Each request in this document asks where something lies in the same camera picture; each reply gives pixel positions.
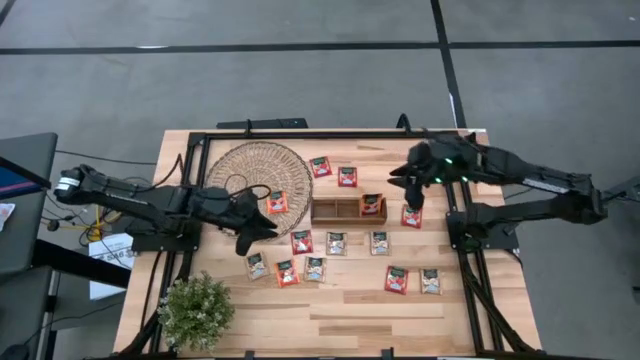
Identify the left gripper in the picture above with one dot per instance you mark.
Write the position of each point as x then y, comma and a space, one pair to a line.
245, 220

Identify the dark grey desk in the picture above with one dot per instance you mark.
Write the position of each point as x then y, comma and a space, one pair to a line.
25, 150
22, 310

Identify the black computer mouse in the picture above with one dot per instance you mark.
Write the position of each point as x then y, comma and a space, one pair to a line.
12, 353

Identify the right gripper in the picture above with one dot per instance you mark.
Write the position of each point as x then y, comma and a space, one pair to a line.
435, 162

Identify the laptop with blue screen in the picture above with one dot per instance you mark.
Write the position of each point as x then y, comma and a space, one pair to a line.
15, 182

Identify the beige herbal tea packet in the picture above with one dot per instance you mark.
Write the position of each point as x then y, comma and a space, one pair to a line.
430, 282
257, 266
381, 244
315, 270
336, 244

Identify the wooden tea organizer box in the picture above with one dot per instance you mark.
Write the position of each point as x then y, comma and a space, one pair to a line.
330, 220

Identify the round woven straw placemat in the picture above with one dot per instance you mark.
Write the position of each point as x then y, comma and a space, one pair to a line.
260, 165

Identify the small white paper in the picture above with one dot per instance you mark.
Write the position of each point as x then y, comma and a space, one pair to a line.
5, 215

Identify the black floor beam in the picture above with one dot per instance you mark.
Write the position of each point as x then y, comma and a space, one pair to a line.
75, 260

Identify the white printed paper sheet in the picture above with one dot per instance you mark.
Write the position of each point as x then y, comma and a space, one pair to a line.
107, 250

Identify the red strawberry tea packet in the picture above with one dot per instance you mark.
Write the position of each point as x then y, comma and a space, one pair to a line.
320, 167
302, 243
411, 220
396, 280
347, 177

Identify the plain white paper sheet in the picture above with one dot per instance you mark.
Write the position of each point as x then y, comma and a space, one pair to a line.
102, 290

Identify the black frame clamp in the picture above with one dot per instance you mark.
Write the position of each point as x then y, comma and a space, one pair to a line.
404, 125

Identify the artificial green potted plant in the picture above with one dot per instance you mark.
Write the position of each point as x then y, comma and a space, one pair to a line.
195, 312

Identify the flat black bar device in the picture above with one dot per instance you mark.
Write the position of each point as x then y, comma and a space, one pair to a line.
270, 123

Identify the orange peach tea packet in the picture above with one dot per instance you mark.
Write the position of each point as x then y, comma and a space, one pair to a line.
287, 274
371, 206
277, 203

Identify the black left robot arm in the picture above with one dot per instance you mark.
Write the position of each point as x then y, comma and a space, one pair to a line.
125, 195

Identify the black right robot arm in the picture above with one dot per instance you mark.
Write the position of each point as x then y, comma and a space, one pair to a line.
520, 167

